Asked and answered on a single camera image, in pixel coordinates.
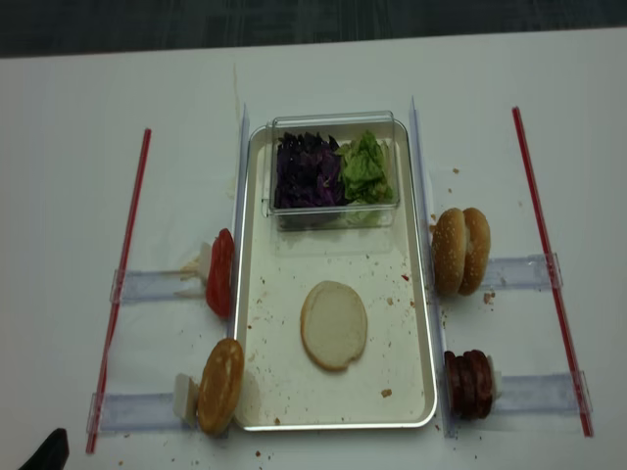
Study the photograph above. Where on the clear holder under patties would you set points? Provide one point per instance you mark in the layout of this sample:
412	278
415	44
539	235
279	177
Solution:
559	393

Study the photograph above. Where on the white pusher block at tomato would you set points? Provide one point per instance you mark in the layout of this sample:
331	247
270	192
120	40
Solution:
204	262

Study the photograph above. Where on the sesame bun top left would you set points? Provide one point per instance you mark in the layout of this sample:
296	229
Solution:
449	244

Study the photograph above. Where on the stack of meat patties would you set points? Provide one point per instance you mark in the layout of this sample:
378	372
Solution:
469	384

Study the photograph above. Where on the sesame bun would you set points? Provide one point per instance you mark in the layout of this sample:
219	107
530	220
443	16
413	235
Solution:
449	244
478	246

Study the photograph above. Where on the clear holder under sesame buns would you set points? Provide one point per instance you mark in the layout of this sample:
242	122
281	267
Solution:
536	272

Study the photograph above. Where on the left red strip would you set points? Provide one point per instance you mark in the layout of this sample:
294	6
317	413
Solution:
95	413

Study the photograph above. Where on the clear holder under bun bottoms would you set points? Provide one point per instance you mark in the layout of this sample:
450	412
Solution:
120	413

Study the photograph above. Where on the red strip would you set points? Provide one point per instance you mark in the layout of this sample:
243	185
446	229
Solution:
95	413
585	413

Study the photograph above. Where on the green lettuce pieces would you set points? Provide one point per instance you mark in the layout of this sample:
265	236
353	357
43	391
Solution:
364	171

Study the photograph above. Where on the bun half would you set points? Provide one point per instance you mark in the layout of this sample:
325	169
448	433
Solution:
333	325
220	386

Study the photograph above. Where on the white pusher block at patties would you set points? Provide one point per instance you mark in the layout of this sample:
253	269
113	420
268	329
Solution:
496	377

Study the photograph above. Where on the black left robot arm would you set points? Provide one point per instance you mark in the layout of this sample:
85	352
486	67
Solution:
52	454

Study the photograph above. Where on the left clear vertical rail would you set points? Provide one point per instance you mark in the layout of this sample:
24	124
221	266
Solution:
240	194

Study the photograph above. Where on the metal serving tray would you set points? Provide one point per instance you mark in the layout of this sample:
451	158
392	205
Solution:
392	384

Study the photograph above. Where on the shredded purple cabbage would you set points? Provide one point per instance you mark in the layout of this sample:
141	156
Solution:
308	172

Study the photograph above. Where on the sesame bun top right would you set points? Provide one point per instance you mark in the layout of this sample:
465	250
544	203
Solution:
478	246

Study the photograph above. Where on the clear holder under tomato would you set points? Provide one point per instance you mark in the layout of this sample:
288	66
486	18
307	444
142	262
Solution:
136	286

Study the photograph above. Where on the white pusher block at buns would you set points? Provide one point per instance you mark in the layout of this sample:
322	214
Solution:
185	399

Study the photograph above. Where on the right clear vertical rail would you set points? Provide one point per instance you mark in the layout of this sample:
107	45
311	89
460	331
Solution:
423	199

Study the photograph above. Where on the red tomato slice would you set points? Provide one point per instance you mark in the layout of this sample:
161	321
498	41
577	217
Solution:
218	289

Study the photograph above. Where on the clear plastic salad box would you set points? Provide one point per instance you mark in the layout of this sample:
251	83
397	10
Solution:
344	128

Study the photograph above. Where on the clear vertical rail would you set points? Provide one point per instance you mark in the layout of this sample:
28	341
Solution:
240	194
423	199

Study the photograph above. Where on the right red strip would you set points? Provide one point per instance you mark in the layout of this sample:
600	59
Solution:
585	413

